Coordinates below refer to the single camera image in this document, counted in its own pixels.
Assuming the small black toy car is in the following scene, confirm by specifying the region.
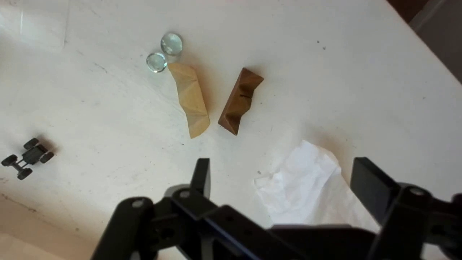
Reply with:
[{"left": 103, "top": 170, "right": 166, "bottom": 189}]
[{"left": 0, "top": 137, "right": 55, "bottom": 182}]

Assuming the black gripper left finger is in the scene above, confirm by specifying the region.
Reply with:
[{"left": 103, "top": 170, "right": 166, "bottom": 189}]
[{"left": 91, "top": 157, "right": 300, "bottom": 260}]

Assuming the crumpled white tissue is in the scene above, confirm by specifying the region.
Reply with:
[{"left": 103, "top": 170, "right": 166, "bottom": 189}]
[{"left": 253, "top": 138, "right": 381, "bottom": 232}]

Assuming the light wooden block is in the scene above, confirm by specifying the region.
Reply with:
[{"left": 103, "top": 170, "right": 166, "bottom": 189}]
[{"left": 166, "top": 62, "right": 212, "bottom": 140}]

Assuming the dark brown wooden block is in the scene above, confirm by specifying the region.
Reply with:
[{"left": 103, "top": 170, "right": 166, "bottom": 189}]
[{"left": 217, "top": 66, "right": 266, "bottom": 136}]

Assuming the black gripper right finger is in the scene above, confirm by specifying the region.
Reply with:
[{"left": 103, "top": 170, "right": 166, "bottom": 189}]
[{"left": 349, "top": 156, "right": 462, "bottom": 260}]

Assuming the clear glass bead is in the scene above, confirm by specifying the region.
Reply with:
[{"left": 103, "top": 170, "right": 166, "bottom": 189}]
[
  {"left": 144, "top": 50, "right": 169, "bottom": 73},
  {"left": 159, "top": 30, "right": 185, "bottom": 56}
]

